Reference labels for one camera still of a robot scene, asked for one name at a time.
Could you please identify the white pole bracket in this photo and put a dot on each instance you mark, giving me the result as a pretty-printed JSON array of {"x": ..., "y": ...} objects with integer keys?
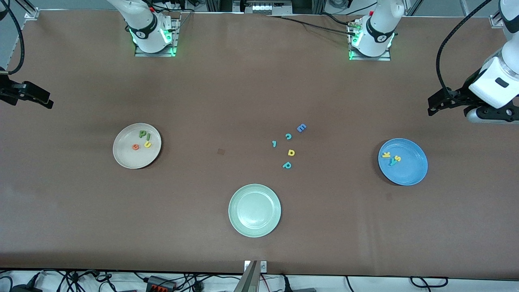
[{"x": 263, "y": 266}]

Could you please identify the silver metal control box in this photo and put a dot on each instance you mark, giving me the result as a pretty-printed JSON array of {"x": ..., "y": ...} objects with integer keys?
[{"x": 263, "y": 8}]

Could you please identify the black power strip red switches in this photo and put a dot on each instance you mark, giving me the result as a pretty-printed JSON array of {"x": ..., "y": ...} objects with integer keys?
[{"x": 160, "y": 284}]

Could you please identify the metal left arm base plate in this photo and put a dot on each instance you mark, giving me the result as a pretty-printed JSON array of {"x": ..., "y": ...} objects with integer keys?
[{"x": 381, "y": 59}]

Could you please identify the grey metal camera pole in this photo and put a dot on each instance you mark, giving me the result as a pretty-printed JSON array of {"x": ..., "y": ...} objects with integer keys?
[{"x": 249, "y": 280}]

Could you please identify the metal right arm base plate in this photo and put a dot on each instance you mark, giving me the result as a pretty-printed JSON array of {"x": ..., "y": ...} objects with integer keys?
[{"x": 140, "y": 53}]

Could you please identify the blue letter E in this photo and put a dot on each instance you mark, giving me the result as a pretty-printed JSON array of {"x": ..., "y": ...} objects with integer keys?
[{"x": 301, "y": 128}]

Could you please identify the aluminium frame corner profile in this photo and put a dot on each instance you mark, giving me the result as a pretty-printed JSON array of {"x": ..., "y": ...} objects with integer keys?
[
  {"x": 495, "y": 20},
  {"x": 31, "y": 13}
]

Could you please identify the black power plug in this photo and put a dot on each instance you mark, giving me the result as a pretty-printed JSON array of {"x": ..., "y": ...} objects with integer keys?
[{"x": 24, "y": 288}]

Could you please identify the pale green round plate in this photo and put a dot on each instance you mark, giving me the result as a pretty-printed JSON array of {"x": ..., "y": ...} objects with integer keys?
[{"x": 254, "y": 211}]

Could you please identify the teal letter p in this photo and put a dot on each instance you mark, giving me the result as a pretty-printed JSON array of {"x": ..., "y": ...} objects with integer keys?
[{"x": 287, "y": 165}]

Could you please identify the blue round plate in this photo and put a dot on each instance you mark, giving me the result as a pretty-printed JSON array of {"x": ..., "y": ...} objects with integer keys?
[{"x": 411, "y": 170}]

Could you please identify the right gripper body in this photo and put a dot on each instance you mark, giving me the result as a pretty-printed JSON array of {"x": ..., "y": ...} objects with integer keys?
[{"x": 9, "y": 90}]

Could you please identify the beige brown round plate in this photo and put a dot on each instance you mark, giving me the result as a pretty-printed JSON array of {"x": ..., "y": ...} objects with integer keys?
[{"x": 129, "y": 158}]

